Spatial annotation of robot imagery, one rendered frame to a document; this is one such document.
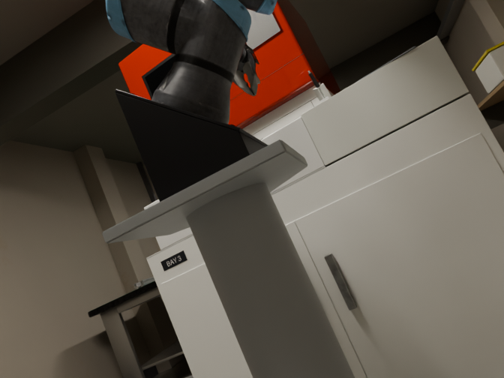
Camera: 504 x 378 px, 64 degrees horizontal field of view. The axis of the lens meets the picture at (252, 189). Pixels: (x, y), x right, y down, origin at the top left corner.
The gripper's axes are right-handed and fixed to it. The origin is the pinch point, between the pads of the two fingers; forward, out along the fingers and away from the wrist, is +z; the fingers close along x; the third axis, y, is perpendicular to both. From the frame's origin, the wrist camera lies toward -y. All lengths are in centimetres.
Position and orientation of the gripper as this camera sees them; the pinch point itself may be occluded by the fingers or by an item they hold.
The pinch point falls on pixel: (251, 91)
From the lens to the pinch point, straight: 115.7
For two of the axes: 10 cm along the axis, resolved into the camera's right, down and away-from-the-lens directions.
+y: 4.0, -0.2, 9.2
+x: -8.2, 4.3, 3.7
